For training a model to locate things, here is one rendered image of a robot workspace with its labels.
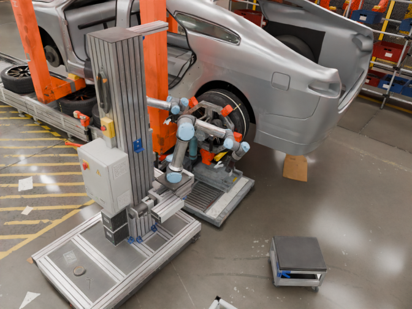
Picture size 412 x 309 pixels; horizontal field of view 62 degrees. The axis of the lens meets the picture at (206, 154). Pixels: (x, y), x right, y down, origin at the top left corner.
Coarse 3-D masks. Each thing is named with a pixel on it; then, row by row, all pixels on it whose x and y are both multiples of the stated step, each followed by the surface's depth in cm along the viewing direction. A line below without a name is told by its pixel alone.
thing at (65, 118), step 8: (32, 104) 482; (40, 104) 474; (48, 112) 469; (56, 112) 459; (64, 120) 457; (72, 120) 446; (64, 128) 466; (80, 128) 446; (96, 128) 430; (96, 136) 432
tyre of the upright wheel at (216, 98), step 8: (216, 88) 359; (200, 96) 349; (208, 96) 343; (216, 96) 341; (224, 96) 344; (232, 96) 347; (216, 104) 342; (224, 104) 336; (232, 104) 340; (240, 104) 347; (232, 112) 336; (240, 112) 343; (232, 120) 340; (240, 120) 342; (248, 120) 354; (240, 128) 342; (248, 128) 359; (224, 152) 368
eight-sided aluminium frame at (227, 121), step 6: (204, 102) 343; (192, 108) 351; (198, 108) 346; (210, 108) 338; (216, 108) 333; (222, 108) 336; (186, 114) 359; (192, 114) 361; (228, 120) 338; (228, 126) 336; (198, 144) 371; (204, 144) 372; (216, 150) 361
